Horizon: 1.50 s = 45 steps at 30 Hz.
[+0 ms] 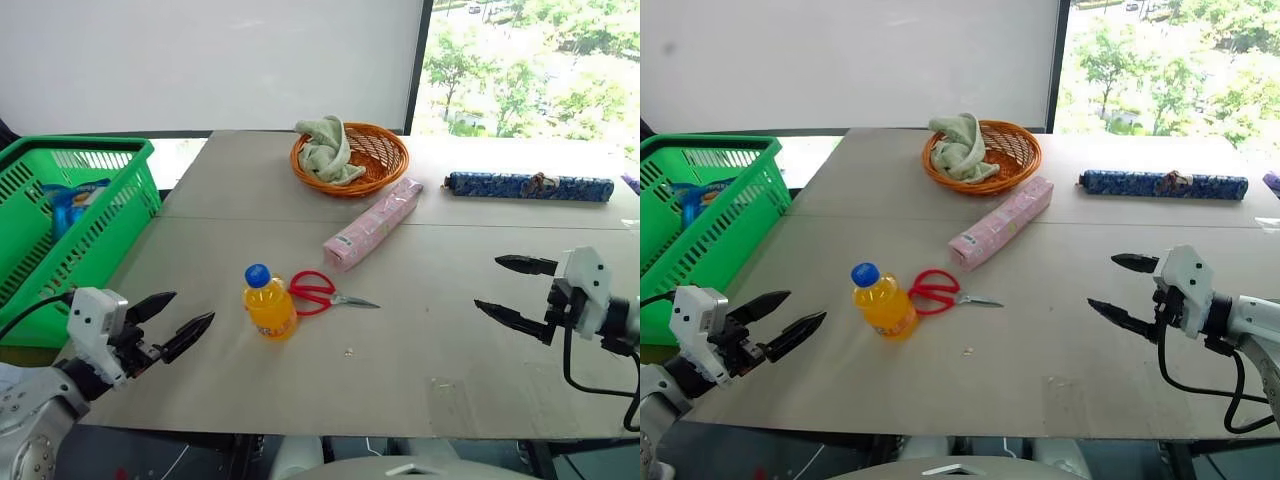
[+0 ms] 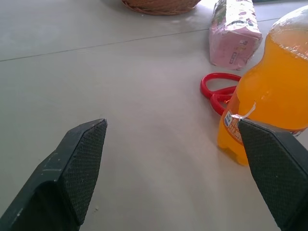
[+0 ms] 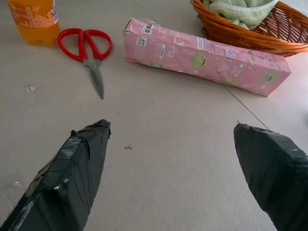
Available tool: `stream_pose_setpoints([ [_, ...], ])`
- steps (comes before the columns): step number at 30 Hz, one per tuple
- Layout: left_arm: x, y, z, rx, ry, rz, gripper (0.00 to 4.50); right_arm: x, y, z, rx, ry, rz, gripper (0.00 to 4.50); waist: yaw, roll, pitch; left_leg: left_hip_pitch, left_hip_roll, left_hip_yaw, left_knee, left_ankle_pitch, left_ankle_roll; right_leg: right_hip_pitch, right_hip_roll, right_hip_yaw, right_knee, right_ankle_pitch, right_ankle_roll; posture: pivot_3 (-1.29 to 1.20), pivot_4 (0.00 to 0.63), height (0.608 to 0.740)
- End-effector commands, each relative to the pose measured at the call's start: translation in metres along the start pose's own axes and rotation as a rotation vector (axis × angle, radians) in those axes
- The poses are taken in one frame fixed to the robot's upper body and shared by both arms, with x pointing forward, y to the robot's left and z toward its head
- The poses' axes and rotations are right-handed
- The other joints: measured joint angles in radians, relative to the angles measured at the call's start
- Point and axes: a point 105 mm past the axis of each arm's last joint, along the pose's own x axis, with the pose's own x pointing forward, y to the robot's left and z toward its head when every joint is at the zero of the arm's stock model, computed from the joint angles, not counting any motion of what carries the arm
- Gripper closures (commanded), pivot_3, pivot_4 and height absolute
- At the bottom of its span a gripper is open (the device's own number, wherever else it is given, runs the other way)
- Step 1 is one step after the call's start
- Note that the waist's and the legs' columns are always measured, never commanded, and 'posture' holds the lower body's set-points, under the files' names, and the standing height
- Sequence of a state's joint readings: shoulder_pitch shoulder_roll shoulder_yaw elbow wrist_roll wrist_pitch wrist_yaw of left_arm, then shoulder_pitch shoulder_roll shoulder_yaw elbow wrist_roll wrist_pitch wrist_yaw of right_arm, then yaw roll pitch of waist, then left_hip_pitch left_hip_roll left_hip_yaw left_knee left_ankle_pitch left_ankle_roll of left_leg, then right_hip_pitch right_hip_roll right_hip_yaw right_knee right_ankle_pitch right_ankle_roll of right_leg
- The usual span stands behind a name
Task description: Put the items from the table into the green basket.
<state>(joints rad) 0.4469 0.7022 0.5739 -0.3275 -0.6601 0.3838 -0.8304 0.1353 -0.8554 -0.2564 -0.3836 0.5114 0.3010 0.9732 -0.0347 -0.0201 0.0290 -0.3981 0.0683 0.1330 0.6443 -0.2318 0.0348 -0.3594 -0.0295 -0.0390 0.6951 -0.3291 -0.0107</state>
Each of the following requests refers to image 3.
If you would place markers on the long pink cardboard box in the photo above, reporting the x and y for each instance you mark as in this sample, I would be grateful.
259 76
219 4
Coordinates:
199 56

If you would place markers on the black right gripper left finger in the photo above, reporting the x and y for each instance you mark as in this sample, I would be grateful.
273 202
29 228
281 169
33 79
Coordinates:
69 178

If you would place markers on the orange soda bottle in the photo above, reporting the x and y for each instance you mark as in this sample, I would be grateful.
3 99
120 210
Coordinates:
36 20

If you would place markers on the orange wicker basket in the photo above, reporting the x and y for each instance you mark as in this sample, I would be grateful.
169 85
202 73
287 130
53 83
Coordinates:
272 31

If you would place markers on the small white paper scrap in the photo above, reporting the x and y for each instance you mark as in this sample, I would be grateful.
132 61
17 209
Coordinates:
31 88

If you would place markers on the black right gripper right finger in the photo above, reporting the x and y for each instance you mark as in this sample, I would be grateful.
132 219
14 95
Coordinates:
272 173

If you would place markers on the light green towel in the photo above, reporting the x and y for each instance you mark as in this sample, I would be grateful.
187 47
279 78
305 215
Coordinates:
240 10

